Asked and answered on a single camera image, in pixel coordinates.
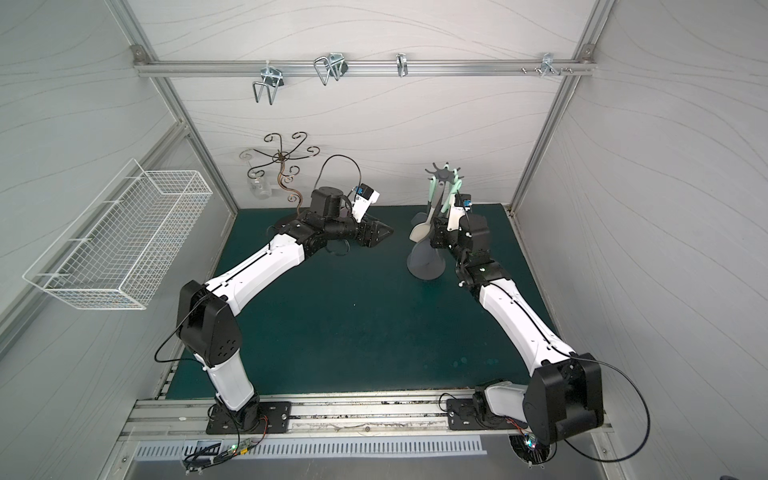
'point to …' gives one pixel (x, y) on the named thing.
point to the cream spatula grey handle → (420, 232)
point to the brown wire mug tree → (285, 171)
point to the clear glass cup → (260, 186)
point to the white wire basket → (125, 246)
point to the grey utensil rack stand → (426, 262)
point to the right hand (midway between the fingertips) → (439, 216)
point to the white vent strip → (391, 448)
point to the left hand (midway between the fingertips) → (386, 226)
